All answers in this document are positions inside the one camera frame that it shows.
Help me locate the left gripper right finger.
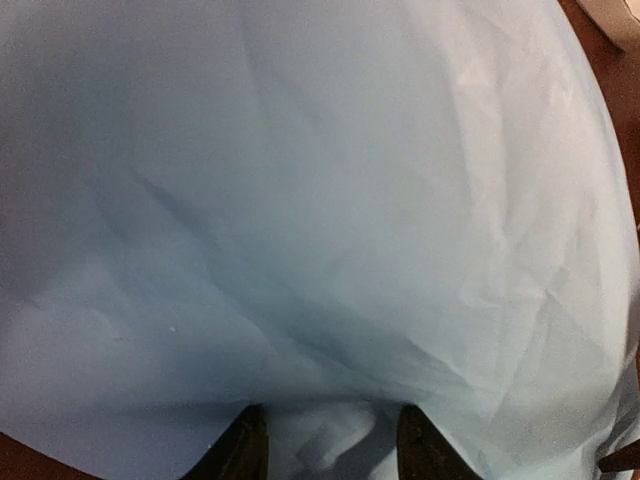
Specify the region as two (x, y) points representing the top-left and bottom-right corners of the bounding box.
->
(396, 405), (475, 480)

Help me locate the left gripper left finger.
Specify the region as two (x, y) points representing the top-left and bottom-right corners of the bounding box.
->
(189, 405), (269, 480)

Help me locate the blue wrapping paper sheet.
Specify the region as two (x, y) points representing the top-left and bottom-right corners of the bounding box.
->
(1, 1), (639, 479)

